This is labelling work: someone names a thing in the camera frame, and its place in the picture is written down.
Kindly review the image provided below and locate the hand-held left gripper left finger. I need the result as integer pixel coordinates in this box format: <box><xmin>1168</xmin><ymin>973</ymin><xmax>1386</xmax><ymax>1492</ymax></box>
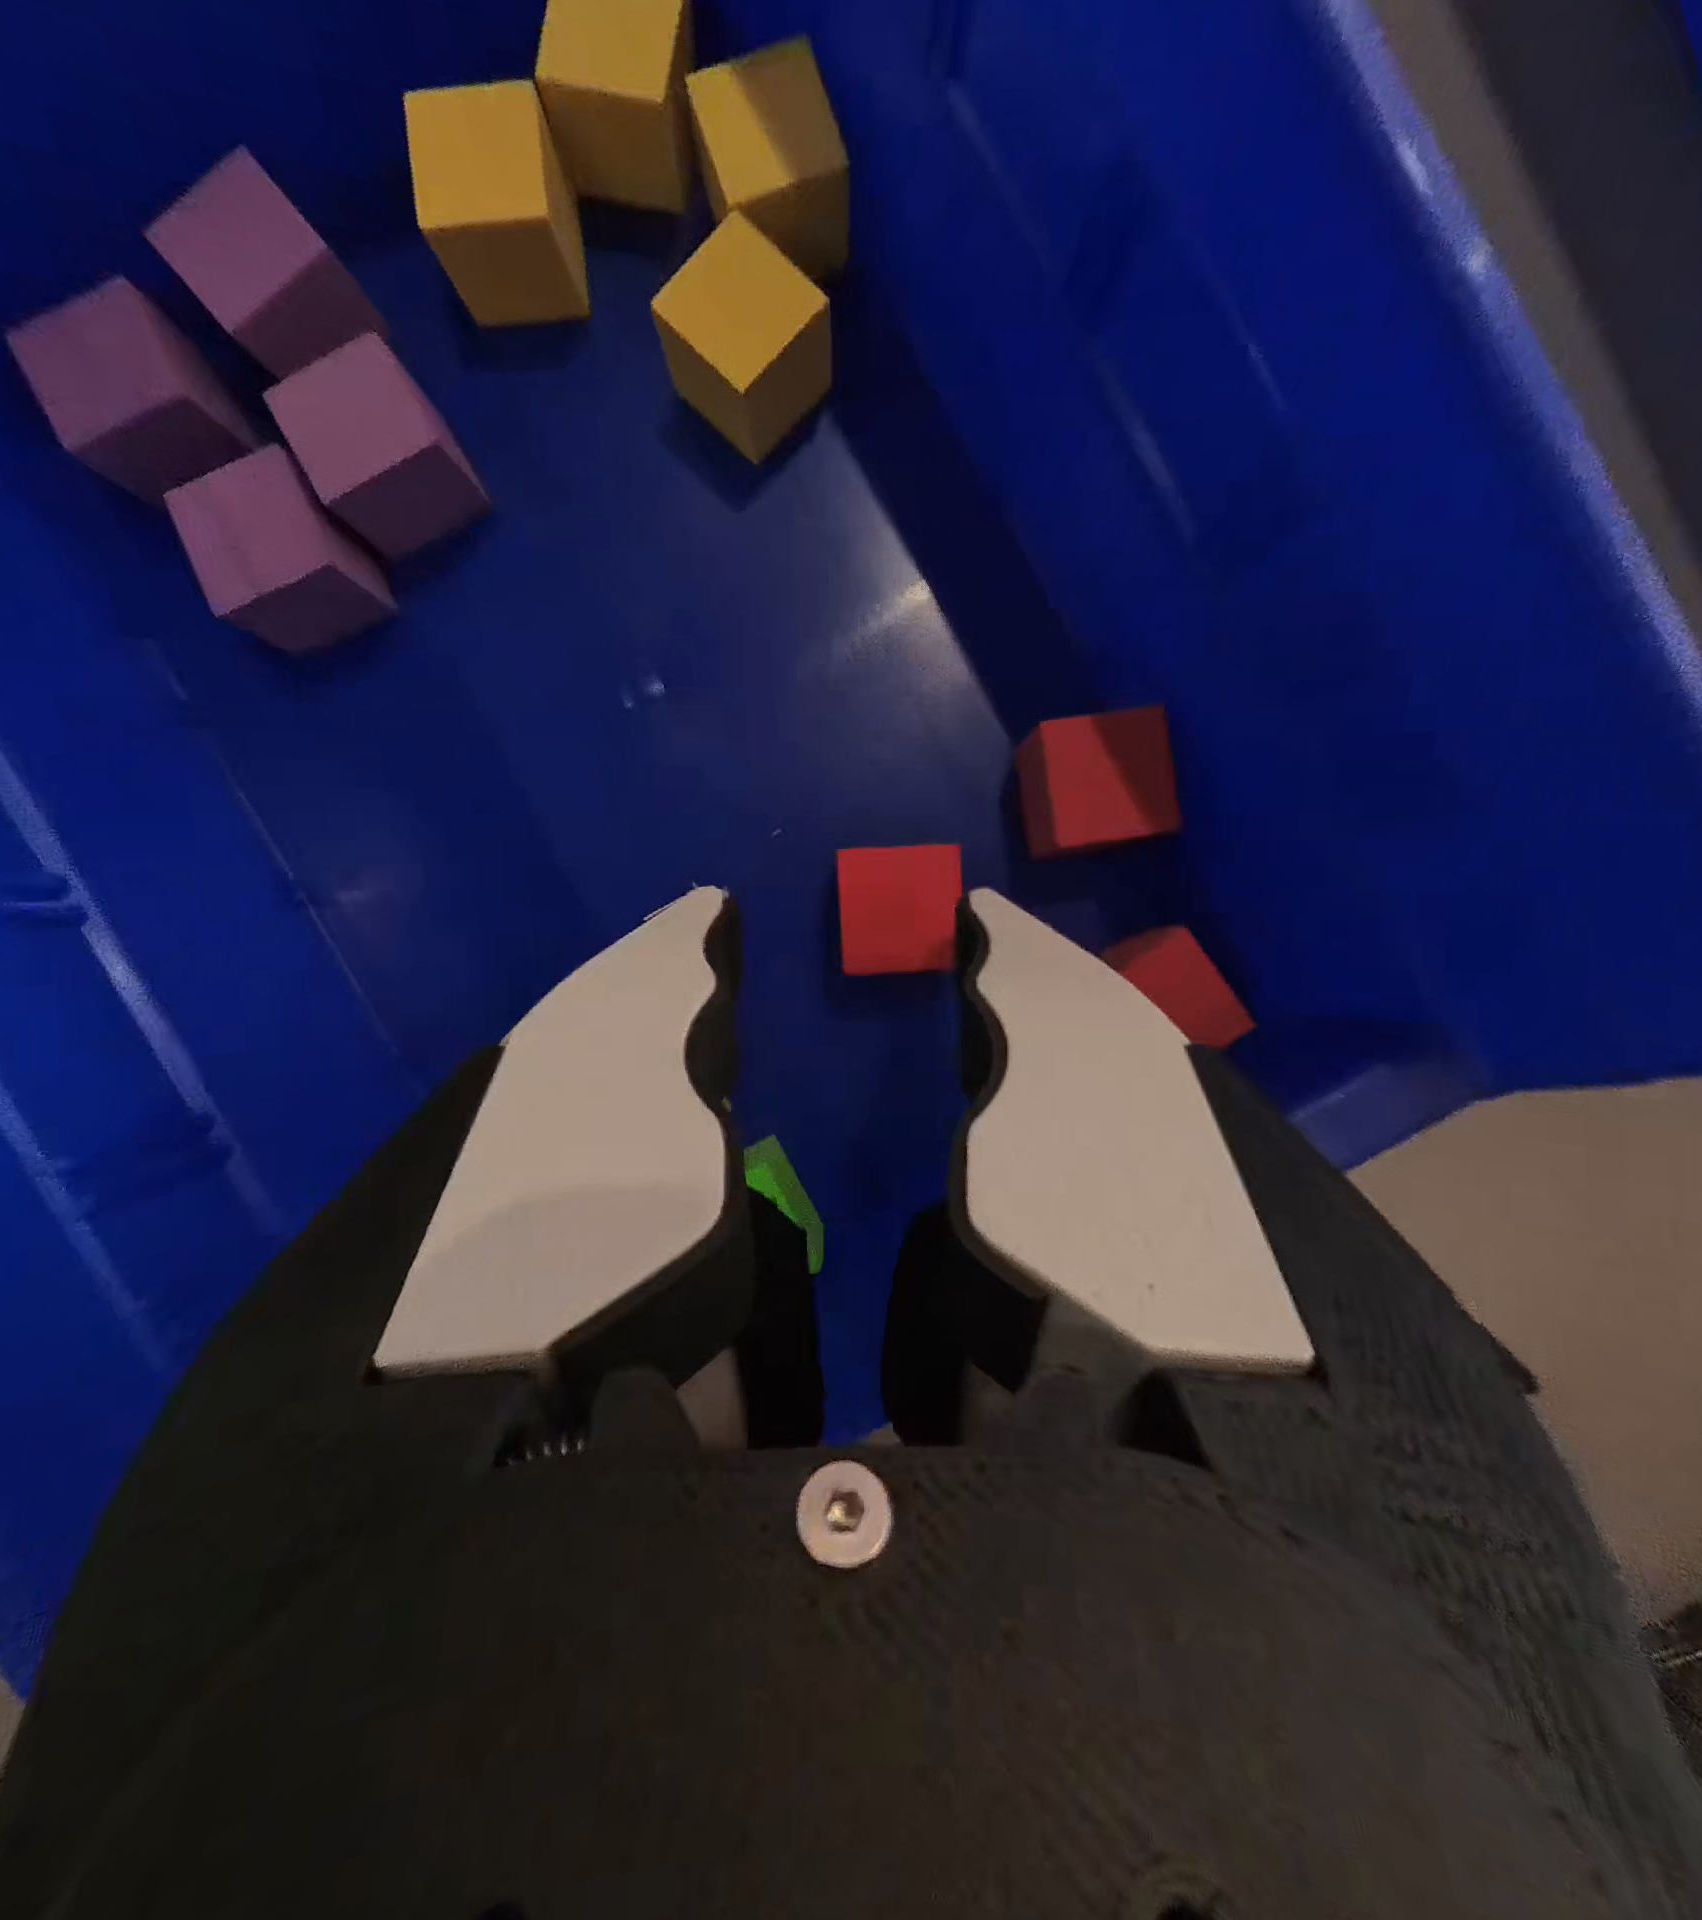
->
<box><xmin>369</xmin><ymin>885</ymin><xmax>736</xmax><ymax>1382</ymax></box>

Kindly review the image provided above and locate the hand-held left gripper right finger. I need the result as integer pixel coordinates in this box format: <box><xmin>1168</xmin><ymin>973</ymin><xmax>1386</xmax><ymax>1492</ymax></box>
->
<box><xmin>948</xmin><ymin>888</ymin><xmax>1318</xmax><ymax>1378</ymax></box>

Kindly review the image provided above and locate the red wooden cube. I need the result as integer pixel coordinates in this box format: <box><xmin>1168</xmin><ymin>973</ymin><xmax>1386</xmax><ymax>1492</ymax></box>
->
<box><xmin>836</xmin><ymin>842</ymin><xmax>968</xmax><ymax>978</ymax></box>
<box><xmin>1016</xmin><ymin>709</ymin><xmax>1184</xmax><ymax>862</ymax></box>
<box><xmin>1102</xmin><ymin>926</ymin><xmax>1258</xmax><ymax>1052</ymax></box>

